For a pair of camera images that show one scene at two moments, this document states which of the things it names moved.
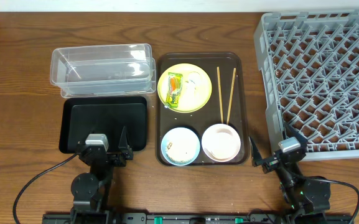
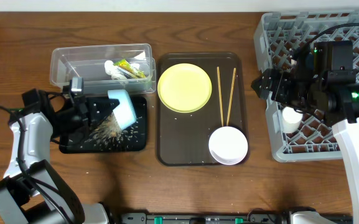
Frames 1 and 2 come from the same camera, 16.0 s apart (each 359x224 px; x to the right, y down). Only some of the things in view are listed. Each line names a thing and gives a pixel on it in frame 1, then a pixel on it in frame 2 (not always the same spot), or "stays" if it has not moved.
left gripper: [105, 156] → [86, 112]
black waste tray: [107, 116] stays
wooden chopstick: [231, 95] stays
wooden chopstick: [218, 69] stays
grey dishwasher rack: [320, 70] stays
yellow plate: [196, 89] stays
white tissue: [193, 83] → [113, 71]
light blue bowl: [180, 146] → [124, 111]
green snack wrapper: [174, 90] → [127, 70]
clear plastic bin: [104, 71] stays
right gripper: [276, 160] → [279, 88]
